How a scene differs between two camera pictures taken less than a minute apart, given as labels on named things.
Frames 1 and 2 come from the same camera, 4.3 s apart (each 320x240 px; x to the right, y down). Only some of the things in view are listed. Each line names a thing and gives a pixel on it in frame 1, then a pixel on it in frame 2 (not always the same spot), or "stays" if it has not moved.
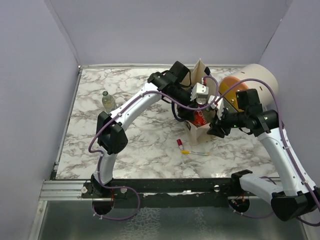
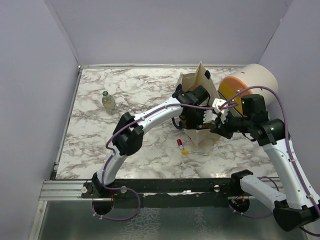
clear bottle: [108, 102] stays
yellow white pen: [187, 152] stays
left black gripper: [185, 112] to [190, 125]
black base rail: [165, 193] stays
